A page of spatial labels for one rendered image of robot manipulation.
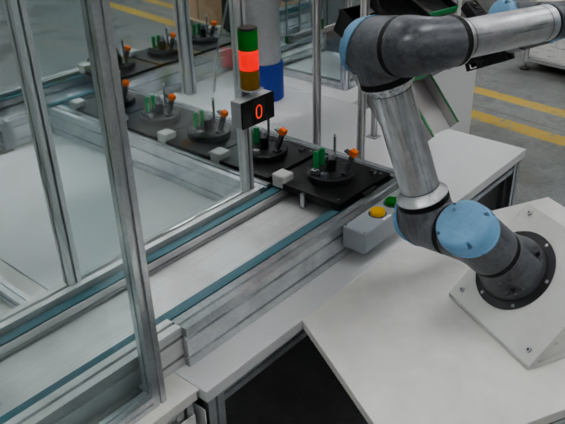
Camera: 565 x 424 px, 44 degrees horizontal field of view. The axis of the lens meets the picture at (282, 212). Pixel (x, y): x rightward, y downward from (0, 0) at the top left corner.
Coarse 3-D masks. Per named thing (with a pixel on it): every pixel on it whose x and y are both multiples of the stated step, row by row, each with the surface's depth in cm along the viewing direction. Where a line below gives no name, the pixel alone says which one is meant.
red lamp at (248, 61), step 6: (240, 54) 173; (246, 54) 172; (252, 54) 172; (258, 54) 175; (240, 60) 174; (246, 60) 173; (252, 60) 173; (258, 60) 175; (240, 66) 175; (246, 66) 174; (252, 66) 174; (258, 66) 176
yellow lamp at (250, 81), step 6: (240, 72) 176; (246, 72) 174; (252, 72) 175; (258, 72) 176; (240, 78) 176; (246, 78) 175; (252, 78) 175; (258, 78) 177; (240, 84) 177; (246, 84) 176; (252, 84) 176; (258, 84) 177; (246, 90) 177; (252, 90) 177
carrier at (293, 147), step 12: (252, 132) 212; (264, 132) 209; (252, 144) 214; (264, 144) 211; (288, 144) 219; (264, 156) 207; (276, 156) 207; (288, 156) 211; (300, 156) 211; (312, 156) 212; (264, 168) 204; (276, 168) 204; (288, 168) 205
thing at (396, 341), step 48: (384, 288) 170; (432, 288) 169; (336, 336) 154; (384, 336) 154; (432, 336) 153; (480, 336) 153; (384, 384) 141; (432, 384) 140; (480, 384) 140; (528, 384) 140
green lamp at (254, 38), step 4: (240, 32) 170; (244, 32) 170; (248, 32) 170; (252, 32) 170; (256, 32) 171; (240, 36) 171; (244, 36) 170; (248, 36) 170; (252, 36) 170; (256, 36) 172; (240, 40) 171; (244, 40) 171; (248, 40) 171; (252, 40) 171; (256, 40) 172; (240, 44) 172; (244, 44) 171; (248, 44) 171; (252, 44) 171; (256, 44) 172; (240, 48) 172; (244, 48) 172; (248, 48) 171; (252, 48) 172; (256, 48) 173
